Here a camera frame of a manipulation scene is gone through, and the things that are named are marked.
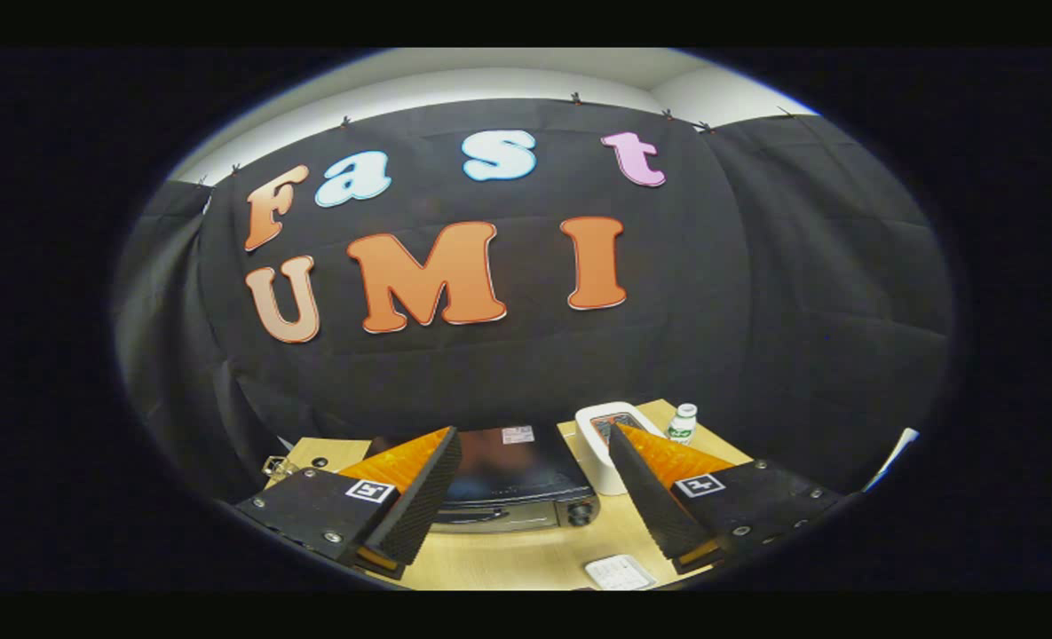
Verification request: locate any white ribbed tray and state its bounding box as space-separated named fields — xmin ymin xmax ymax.
xmin=585 ymin=555 xmax=658 ymax=591

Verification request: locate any white rectangular box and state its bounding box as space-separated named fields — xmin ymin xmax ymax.
xmin=574 ymin=401 xmax=668 ymax=496

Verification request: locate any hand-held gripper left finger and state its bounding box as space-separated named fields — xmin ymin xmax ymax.
xmin=233 ymin=426 xmax=463 ymax=582

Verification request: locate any white bottle with green label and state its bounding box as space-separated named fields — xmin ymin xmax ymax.
xmin=665 ymin=403 xmax=699 ymax=445

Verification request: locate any black toaster oven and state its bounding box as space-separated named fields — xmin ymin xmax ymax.
xmin=428 ymin=424 xmax=602 ymax=533

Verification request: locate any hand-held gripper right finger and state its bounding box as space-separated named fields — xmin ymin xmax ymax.
xmin=608 ymin=423 xmax=846 ymax=576

